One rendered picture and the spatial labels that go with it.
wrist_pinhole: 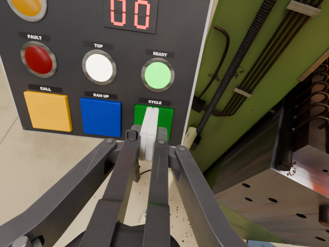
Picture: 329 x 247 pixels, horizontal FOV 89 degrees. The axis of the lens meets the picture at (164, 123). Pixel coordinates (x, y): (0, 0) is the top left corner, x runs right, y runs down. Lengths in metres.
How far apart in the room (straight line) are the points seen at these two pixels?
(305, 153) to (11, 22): 0.63
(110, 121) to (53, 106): 0.11
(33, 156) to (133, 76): 1.39
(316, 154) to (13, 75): 0.64
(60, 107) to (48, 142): 1.26
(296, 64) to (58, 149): 1.50
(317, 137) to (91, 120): 0.51
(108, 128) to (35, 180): 1.22
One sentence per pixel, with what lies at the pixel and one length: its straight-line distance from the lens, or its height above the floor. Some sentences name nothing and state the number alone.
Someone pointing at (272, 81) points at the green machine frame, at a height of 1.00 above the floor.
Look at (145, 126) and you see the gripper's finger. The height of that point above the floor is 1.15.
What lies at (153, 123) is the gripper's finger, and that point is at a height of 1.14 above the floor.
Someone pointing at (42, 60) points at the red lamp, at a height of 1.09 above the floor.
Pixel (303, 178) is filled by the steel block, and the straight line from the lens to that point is 0.54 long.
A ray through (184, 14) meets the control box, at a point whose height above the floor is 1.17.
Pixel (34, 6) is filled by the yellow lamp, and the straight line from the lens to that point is 0.35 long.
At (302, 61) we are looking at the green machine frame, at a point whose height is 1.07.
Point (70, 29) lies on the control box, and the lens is 0.33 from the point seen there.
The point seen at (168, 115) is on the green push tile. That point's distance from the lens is 0.32.
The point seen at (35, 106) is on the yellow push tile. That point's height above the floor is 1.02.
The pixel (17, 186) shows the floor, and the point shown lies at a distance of 1.58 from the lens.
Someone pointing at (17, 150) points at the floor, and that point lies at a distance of 1.71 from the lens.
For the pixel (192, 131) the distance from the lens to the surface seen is 0.77.
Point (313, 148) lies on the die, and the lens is 0.51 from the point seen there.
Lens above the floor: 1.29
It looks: 57 degrees down
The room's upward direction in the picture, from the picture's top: 11 degrees clockwise
